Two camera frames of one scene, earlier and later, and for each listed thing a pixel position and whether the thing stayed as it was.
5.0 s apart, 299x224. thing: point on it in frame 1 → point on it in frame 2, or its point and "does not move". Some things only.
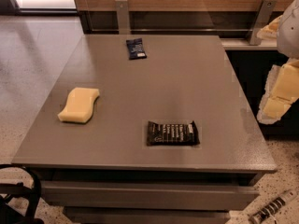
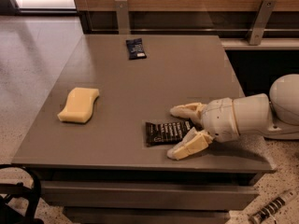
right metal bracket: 262,19 does not move
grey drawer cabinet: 148,129 does not move
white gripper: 290,32 → 219,119
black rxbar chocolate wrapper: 172,134 does not move
